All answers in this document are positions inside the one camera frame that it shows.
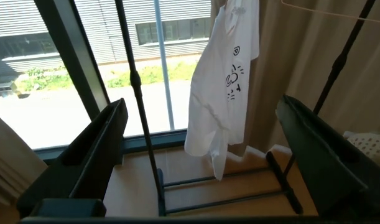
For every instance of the beige curtain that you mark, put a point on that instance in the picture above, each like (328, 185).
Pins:
(9, 161)
(301, 62)

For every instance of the pink clothes hanger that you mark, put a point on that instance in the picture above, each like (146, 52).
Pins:
(332, 13)

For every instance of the white laundry basket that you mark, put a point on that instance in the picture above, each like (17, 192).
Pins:
(373, 144)

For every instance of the window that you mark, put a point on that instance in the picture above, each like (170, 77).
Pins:
(68, 46)

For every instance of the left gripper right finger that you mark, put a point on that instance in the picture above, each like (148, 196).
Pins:
(323, 168)

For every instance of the black clothes rack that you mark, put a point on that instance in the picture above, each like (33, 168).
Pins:
(137, 81)

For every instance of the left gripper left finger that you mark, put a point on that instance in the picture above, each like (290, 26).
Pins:
(90, 174)

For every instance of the white t-shirt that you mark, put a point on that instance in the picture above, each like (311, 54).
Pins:
(217, 93)

